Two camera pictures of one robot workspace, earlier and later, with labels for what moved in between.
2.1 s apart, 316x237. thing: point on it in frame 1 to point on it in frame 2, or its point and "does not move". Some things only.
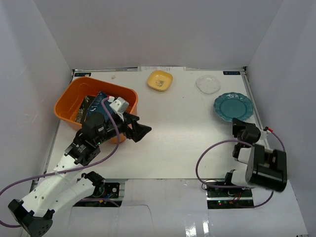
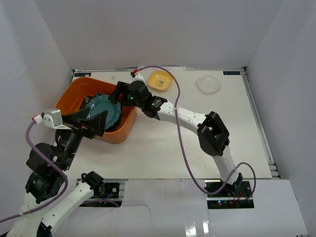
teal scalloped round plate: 228,105 to 102,103
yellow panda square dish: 160,80 does not move
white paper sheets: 151,68 does not move
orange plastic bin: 65,106 does not move
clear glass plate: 208,84 does not move
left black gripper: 130,126 to 84,131
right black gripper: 237,125 to 119,90
